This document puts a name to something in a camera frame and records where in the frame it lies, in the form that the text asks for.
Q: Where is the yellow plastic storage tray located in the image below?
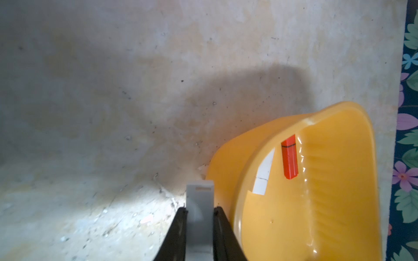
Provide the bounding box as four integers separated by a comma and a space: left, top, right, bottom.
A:
206, 102, 382, 261

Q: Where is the light grey usb flash drive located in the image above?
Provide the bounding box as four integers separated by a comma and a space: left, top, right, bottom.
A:
185, 180, 214, 261

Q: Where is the white usb flash drive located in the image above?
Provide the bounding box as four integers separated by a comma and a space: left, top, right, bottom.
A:
252, 149, 275, 195

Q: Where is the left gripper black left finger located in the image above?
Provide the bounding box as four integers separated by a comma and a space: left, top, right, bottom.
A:
154, 207, 188, 261

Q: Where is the red usb flash drive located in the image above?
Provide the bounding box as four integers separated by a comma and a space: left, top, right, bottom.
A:
281, 135, 298, 179

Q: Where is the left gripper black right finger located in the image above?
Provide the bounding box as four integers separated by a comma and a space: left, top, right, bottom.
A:
213, 207, 247, 261

